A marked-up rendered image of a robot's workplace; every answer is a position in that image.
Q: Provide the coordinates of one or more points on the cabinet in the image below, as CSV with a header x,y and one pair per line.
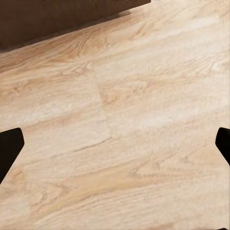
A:
x,y
24,20

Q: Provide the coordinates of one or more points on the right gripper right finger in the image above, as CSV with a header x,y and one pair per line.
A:
x,y
223,142

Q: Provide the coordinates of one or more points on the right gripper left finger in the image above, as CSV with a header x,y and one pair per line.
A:
x,y
11,143

